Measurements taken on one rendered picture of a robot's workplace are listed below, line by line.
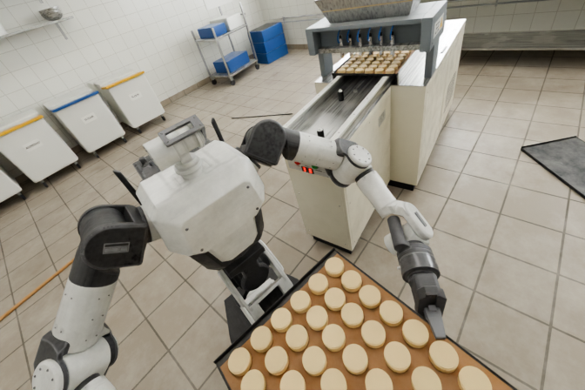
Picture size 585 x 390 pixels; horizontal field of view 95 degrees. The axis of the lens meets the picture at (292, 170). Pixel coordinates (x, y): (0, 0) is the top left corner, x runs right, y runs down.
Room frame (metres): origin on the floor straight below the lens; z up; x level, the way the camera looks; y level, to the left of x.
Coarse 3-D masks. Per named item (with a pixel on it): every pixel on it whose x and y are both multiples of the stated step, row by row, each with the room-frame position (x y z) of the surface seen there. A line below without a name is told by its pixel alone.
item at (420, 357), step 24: (336, 312) 0.29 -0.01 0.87; (408, 312) 0.25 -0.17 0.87; (312, 336) 0.25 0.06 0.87; (360, 336) 0.23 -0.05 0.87; (432, 336) 0.19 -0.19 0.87; (264, 360) 0.23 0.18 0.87; (336, 360) 0.20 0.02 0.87; (384, 360) 0.17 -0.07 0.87; (240, 384) 0.20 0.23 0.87; (312, 384) 0.17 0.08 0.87; (360, 384) 0.15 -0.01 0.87; (408, 384) 0.13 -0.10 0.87; (456, 384) 0.11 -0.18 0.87; (504, 384) 0.09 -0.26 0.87
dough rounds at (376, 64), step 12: (348, 60) 1.81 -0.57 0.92; (360, 60) 1.74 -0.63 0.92; (372, 60) 1.70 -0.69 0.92; (384, 60) 1.68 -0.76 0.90; (396, 60) 1.58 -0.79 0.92; (336, 72) 1.70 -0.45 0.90; (348, 72) 1.62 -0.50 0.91; (360, 72) 1.57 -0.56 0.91; (372, 72) 1.53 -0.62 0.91; (384, 72) 1.50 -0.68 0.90; (396, 72) 1.45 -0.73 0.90
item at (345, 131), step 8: (384, 80) 1.40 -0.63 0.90; (392, 80) 1.49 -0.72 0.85; (376, 88) 1.33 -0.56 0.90; (384, 88) 1.39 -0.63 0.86; (368, 96) 1.27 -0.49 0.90; (376, 96) 1.30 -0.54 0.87; (360, 104) 1.20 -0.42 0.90; (368, 104) 1.22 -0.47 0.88; (360, 112) 1.15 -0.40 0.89; (352, 120) 1.08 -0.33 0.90; (360, 120) 1.14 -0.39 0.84; (344, 128) 1.03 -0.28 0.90; (352, 128) 1.07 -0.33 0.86; (336, 136) 0.98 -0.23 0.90; (344, 136) 1.01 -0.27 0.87
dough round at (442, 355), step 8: (432, 344) 0.17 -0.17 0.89; (440, 344) 0.17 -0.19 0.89; (448, 344) 0.17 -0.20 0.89; (432, 352) 0.16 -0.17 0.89; (440, 352) 0.16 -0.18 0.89; (448, 352) 0.15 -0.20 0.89; (432, 360) 0.15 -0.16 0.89; (440, 360) 0.14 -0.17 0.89; (448, 360) 0.14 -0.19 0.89; (456, 360) 0.14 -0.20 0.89; (440, 368) 0.13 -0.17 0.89; (448, 368) 0.13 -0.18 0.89
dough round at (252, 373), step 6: (252, 372) 0.21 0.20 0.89; (258, 372) 0.21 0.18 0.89; (246, 378) 0.20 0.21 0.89; (252, 378) 0.20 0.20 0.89; (258, 378) 0.20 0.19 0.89; (264, 378) 0.20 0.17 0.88; (246, 384) 0.19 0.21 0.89; (252, 384) 0.19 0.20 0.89; (258, 384) 0.19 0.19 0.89; (264, 384) 0.19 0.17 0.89
